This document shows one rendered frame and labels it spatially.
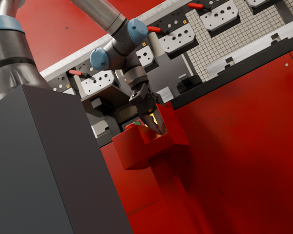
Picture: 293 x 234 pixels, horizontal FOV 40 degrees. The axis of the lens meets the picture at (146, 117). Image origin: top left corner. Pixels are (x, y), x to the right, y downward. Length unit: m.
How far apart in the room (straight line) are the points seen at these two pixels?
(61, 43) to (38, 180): 1.27
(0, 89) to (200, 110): 0.87
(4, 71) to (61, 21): 1.14
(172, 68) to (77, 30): 0.63
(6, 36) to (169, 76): 1.47
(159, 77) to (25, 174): 1.62
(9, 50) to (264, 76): 0.95
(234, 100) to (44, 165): 0.94
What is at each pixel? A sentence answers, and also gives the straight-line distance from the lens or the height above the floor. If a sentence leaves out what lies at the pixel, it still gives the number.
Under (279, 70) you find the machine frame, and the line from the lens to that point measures 1.55.
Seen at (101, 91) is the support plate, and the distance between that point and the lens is 1.53.
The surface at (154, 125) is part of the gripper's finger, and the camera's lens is 1.37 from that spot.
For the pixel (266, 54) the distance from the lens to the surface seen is 1.56.
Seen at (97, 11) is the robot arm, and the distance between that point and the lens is 1.27.
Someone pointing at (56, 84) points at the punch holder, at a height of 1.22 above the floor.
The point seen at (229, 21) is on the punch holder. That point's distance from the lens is 1.75.
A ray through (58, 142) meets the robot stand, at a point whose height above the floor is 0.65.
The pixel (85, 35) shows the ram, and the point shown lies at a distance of 1.91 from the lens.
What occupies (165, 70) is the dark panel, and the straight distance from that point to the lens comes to 2.30.
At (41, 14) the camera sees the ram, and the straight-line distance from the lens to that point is 2.07.
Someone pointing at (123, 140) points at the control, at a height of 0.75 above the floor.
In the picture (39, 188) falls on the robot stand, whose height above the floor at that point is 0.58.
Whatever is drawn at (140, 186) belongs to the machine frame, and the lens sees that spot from 1.56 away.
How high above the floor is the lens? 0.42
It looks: 16 degrees up
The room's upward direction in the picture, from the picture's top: 24 degrees counter-clockwise
